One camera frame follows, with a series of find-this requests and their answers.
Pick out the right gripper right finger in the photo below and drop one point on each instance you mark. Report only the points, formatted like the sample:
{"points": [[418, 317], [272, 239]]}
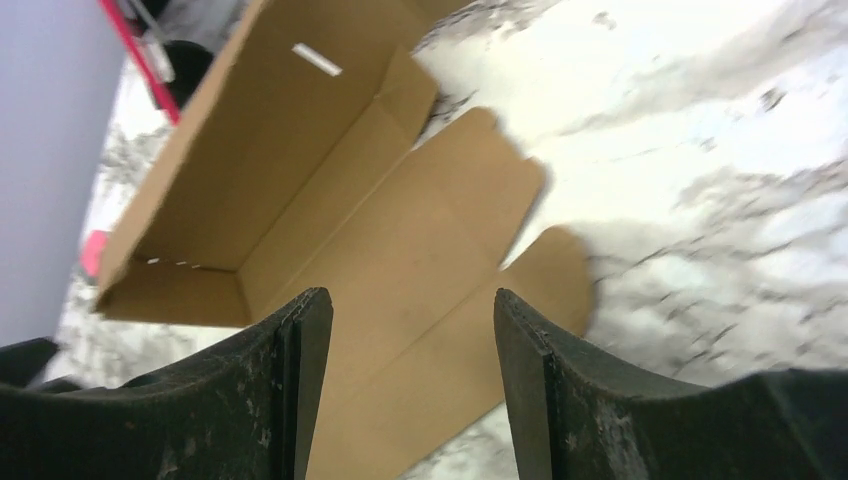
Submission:
{"points": [[578, 412]]}

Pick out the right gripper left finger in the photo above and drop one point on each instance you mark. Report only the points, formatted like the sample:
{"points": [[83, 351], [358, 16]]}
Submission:
{"points": [[244, 408]]}

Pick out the brown cardboard box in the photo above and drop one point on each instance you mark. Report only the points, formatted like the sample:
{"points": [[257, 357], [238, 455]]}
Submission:
{"points": [[298, 164]]}

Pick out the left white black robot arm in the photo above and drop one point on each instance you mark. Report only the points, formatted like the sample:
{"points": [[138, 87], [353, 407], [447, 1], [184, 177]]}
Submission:
{"points": [[23, 363]]}

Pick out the pink eraser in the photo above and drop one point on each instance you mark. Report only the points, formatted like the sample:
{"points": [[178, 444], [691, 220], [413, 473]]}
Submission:
{"points": [[91, 252]]}

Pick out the white board with pink frame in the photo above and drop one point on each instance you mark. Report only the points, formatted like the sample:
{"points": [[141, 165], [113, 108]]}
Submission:
{"points": [[149, 56]]}

